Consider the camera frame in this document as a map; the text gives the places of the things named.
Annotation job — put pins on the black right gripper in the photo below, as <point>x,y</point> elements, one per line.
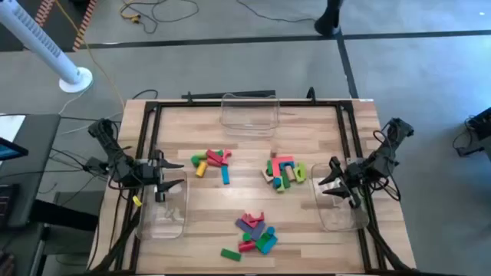
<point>354,174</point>

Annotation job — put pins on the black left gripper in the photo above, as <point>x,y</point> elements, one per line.
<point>147,172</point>

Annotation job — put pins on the small green cylinder block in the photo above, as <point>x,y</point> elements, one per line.
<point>195,161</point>

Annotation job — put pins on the orange-red cylinder block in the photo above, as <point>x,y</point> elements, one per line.
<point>212,163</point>

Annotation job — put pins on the red rectangular block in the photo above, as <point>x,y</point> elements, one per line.
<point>214,156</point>

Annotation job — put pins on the blue arch block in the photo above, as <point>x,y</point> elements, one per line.
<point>287,165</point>

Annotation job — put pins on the blue rectangular block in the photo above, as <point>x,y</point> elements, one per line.
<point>225,175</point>

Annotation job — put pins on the coral rectangular block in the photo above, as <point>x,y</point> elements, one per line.
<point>276,169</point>
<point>284,159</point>

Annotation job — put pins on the small blue cylinder block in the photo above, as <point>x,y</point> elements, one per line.
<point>277,182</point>

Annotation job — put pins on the purple long block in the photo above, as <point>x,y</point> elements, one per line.
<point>242,225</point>
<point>258,231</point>

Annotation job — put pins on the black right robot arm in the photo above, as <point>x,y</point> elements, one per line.
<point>383,161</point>

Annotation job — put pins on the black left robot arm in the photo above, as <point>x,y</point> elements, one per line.
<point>115,161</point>

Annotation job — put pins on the grey metal mounting plate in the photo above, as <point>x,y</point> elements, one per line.
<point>351,160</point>

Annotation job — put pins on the yellow cylinder block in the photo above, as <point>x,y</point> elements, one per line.
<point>201,169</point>

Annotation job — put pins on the light green curved block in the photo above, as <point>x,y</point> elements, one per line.
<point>304,168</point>

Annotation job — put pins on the clear plastic bin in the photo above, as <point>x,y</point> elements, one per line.
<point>249,115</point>
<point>169,218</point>
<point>337,218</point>

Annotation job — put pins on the light green cylinder block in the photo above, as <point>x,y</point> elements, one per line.
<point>202,156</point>

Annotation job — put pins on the light green arch block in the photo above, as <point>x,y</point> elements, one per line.
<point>282,188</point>
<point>299,175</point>

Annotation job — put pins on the yellow tape tag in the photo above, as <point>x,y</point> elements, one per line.
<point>137,201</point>

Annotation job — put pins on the natural wood rectangular block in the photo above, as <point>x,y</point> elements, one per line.
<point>291,174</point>

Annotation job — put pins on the dark green rectangular block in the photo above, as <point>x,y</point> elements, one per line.
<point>285,179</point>

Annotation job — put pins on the red notched block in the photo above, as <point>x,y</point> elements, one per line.
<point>227,155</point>

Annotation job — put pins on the natural wood arch block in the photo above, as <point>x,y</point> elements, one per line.
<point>266,176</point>

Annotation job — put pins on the black power adapter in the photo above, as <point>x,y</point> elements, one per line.
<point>94,165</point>

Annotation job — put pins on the black clamp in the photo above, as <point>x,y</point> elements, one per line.
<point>311,95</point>

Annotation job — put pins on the blue thick block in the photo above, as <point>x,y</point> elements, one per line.
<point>270,246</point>

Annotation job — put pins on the green thick block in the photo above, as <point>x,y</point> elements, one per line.
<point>262,241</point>

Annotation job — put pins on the green flat block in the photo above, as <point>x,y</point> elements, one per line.
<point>230,255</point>

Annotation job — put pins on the long black bar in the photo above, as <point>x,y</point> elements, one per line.
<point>230,94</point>

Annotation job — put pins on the red cylinder block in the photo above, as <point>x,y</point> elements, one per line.
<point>246,246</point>

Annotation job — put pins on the black desk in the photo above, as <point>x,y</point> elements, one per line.
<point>38,153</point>

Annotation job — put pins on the silver aluminium profile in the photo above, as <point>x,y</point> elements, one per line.
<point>40,249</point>

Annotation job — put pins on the black pole stand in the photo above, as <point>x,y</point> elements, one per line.
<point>329,19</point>

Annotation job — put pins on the black tablet screen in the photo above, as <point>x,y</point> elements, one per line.
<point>9,150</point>

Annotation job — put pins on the black laptop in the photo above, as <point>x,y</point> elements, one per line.
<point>5,205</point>

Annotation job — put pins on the white paper sheet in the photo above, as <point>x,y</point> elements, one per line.
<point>9,126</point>

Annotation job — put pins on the black floor mat striped edge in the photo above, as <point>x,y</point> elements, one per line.
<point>61,19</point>

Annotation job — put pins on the white tower fan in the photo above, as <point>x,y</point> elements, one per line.
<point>34,38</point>

